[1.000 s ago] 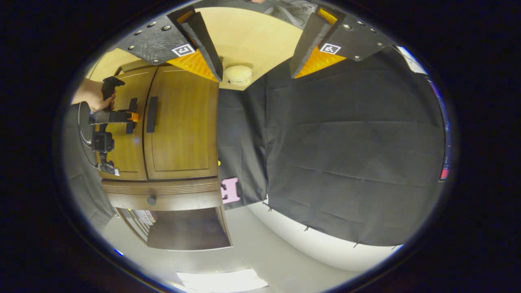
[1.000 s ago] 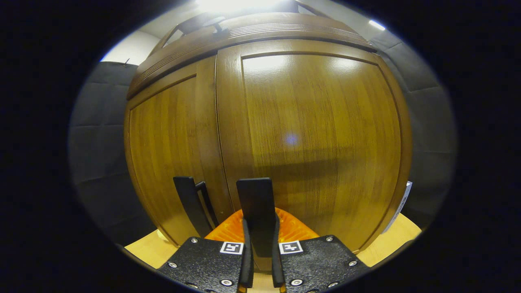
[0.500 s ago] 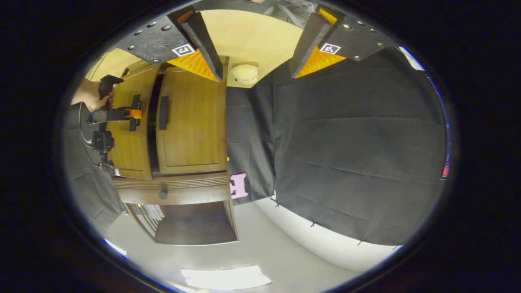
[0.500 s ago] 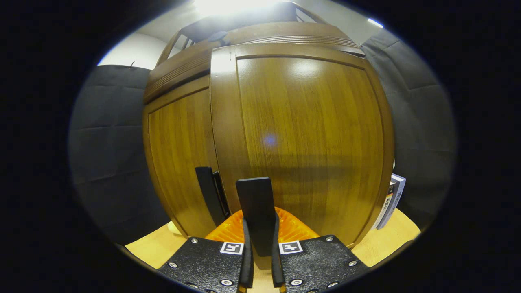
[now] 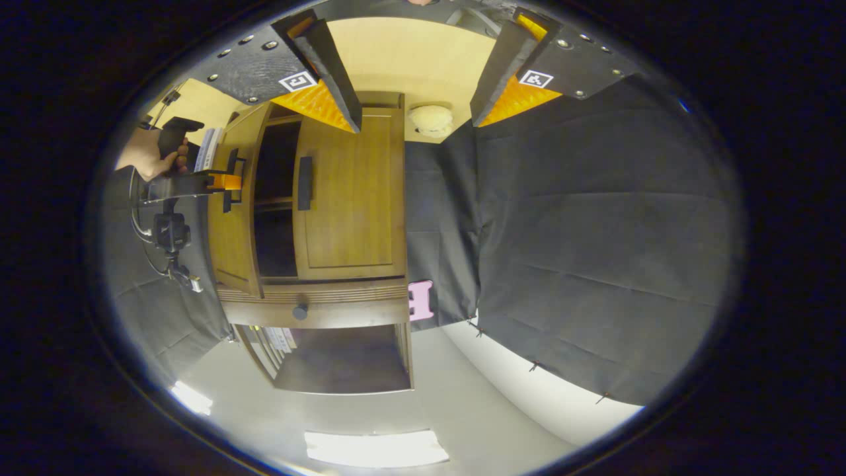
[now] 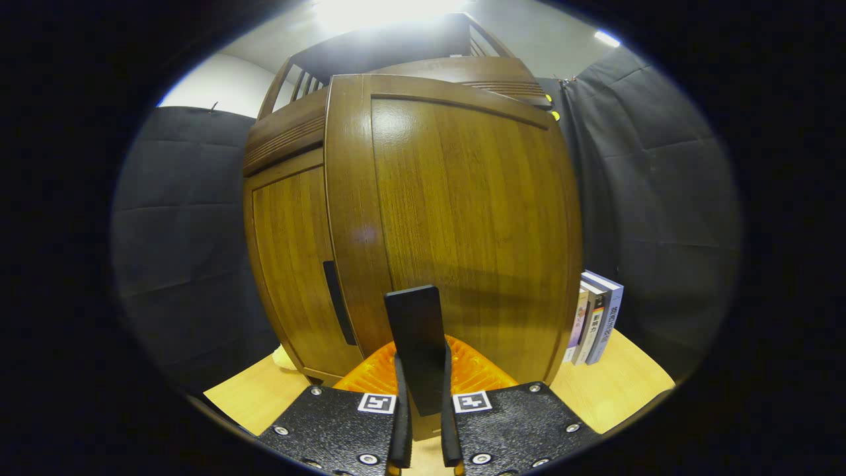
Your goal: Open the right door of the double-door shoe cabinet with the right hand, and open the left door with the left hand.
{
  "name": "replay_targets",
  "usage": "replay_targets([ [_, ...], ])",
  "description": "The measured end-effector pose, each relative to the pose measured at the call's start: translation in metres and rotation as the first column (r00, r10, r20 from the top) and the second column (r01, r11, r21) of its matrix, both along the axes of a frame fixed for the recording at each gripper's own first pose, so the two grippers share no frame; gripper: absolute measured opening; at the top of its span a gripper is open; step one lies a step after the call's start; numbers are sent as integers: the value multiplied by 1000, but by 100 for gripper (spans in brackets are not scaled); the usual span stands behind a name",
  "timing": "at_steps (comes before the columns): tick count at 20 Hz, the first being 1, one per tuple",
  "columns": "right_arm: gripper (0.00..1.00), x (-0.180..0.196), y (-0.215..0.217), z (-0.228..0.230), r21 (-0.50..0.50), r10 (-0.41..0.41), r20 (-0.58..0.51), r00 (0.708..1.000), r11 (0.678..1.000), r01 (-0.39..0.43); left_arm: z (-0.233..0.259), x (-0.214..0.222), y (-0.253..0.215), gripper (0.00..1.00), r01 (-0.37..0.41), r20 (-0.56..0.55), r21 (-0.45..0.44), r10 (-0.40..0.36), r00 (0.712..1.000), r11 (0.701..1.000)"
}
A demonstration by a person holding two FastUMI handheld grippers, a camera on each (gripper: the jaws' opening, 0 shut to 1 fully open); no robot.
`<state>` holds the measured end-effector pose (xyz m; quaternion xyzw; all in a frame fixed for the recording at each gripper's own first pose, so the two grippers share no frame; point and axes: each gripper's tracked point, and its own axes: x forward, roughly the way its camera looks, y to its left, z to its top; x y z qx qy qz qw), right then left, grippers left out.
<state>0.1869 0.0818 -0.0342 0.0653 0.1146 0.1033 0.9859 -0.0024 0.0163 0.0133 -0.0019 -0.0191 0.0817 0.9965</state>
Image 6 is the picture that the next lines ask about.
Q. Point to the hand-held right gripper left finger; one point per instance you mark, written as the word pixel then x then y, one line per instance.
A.
pixel 400 410

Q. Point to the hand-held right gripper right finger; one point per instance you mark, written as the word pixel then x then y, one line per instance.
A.
pixel 449 423

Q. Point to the wooden shoe cabinet door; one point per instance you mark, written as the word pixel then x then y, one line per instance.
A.
pixel 291 264
pixel 462 211

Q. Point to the wooden double-door shoe cabinet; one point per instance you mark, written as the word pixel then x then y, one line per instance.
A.
pixel 291 132

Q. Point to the wooden cabinet drawer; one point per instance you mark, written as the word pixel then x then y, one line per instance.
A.
pixel 284 135

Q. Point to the cream soft toy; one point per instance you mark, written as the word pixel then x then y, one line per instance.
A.
pixel 284 358

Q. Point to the white spine book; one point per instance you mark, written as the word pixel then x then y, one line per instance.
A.
pixel 593 324

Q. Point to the blue grey book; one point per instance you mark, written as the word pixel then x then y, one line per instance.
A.
pixel 609 317

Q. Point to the black backdrop cloth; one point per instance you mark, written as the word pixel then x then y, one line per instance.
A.
pixel 661 198
pixel 178 251

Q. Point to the large ceiling light panel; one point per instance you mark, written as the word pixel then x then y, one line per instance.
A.
pixel 383 12

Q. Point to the small ceiling light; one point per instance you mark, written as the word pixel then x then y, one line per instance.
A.
pixel 607 38

